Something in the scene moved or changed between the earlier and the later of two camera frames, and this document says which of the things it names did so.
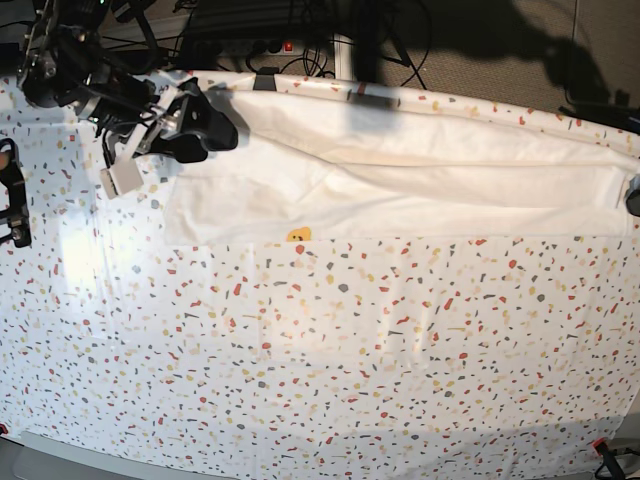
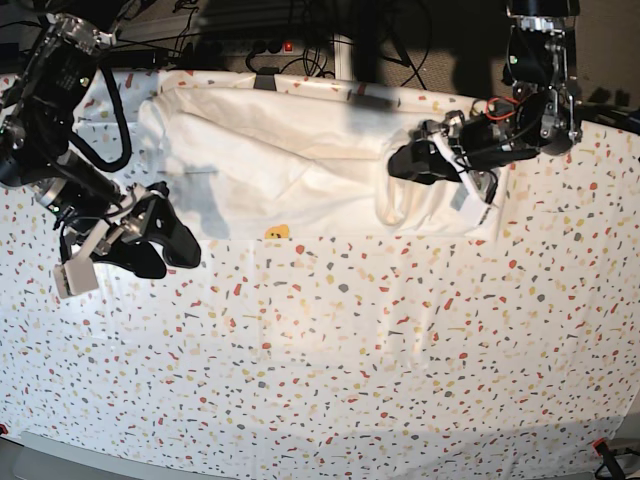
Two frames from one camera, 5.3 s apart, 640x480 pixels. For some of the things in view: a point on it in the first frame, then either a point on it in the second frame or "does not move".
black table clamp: (265, 78) does not move
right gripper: (633, 195) → (476, 144)
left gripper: (143, 126) → (99, 238)
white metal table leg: (343, 57) does not move
